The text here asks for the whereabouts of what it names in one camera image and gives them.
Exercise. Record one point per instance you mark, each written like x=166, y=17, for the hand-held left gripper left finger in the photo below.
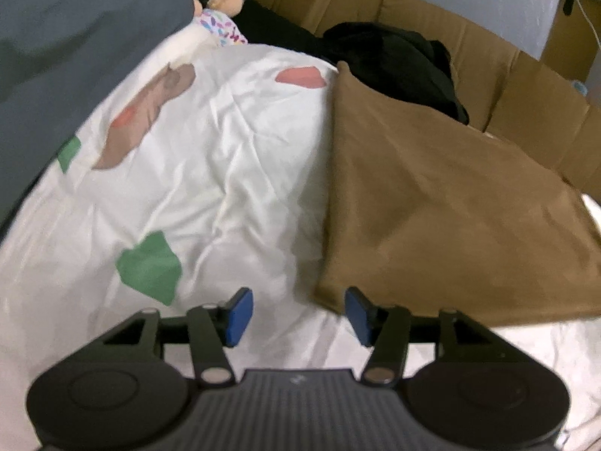
x=239, y=310

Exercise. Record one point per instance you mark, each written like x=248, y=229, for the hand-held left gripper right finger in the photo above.
x=359, y=312

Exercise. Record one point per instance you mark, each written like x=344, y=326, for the brown t-shirt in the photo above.
x=446, y=197

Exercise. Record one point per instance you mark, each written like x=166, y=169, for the cream bear print bed sheet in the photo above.
x=211, y=174

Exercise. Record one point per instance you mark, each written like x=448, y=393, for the black garment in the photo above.
x=389, y=61

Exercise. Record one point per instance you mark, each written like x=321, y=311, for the flattened cardboard sheet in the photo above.
x=530, y=94

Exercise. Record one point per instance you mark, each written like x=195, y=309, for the teddy bear in floral dress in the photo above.
x=218, y=21

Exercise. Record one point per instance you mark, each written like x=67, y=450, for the grey quilted cushion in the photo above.
x=70, y=33

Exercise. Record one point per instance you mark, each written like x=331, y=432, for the brown cardboard box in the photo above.
x=573, y=42

